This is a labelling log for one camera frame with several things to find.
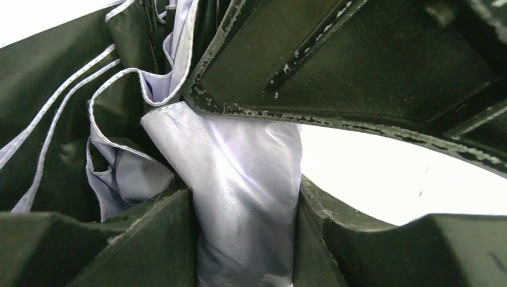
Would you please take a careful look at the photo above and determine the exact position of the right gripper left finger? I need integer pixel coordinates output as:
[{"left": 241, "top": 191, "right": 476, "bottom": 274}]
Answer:
[{"left": 1, "top": 187, "right": 198, "bottom": 286}]

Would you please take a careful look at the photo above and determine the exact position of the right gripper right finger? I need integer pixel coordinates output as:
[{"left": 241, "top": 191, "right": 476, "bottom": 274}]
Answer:
[{"left": 294, "top": 178, "right": 506, "bottom": 286}]

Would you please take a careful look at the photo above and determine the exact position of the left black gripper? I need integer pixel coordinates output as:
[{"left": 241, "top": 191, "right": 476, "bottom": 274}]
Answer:
[{"left": 182, "top": 1, "right": 506, "bottom": 176}]

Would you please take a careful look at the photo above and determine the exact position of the black and lavender folding umbrella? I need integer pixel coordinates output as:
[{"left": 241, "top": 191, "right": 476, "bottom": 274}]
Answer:
[{"left": 1, "top": 1, "right": 302, "bottom": 286}]

